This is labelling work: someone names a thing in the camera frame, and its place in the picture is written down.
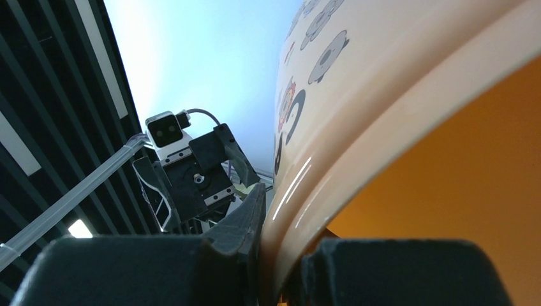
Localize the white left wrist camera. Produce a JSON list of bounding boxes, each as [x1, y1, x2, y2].
[[145, 111, 193, 161]]

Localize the orange bucket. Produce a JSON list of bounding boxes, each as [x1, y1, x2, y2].
[[258, 1, 540, 305]]

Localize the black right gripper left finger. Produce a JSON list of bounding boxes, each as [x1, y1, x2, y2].
[[12, 183, 266, 305]]

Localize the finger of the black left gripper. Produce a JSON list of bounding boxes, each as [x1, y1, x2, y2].
[[189, 124, 260, 187]]

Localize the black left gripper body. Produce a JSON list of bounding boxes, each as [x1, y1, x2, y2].
[[132, 141, 235, 233]]

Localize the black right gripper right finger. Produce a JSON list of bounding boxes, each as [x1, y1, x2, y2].
[[283, 238, 512, 305]]

